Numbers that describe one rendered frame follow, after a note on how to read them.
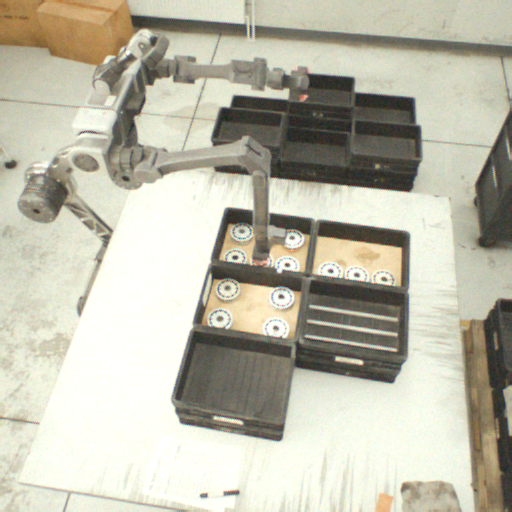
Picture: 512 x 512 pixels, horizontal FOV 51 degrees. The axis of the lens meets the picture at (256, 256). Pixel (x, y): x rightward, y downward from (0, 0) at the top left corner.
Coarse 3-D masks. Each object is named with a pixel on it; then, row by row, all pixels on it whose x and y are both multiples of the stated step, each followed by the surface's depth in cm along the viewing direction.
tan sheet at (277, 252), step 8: (232, 224) 242; (224, 240) 237; (304, 240) 236; (224, 248) 234; (232, 248) 234; (240, 248) 234; (248, 248) 234; (272, 248) 234; (280, 248) 234; (304, 248) 234; (248, 256) 231; (272, 256) 232; (280, 256) 231; (296, 256) 231; (304, 256) 231; (304, 264) 229
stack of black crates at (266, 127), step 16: (224, 112) 327; (240, 112) 325; (256, 112) 324; (272, 112) 322; (224, 128) 329; (240, 128) 329; (256, 128) 329; (272, 128) 329; (272, 144) 306; (272, 160) 314; (272, 176) 327
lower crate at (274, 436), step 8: (288, 400) 197; (184, 416) 193; (192, 416) 192; (184, 424) 201; (192, 424) 201; (200, 424) 200; (208, 424) 197; (216, 424) 196; (224, 424) 192; (232, 424) 190; (232, 432) 199; (240, 432) 198; (248, 432) 197; (256, 432) 195; (264, 432) 191; (272, 432) 189; (280, 432) 189; (272, 440) 197; (280, 440) 197
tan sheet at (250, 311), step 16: (256, 288) 222; (272, 288) 222; (208, 304) 218; (224, 304) 218; (240, 304) 218; (256, 304) 218; (240, 320) 213; (256, 320) 213; (288, 320) 213; (288, 336) 209
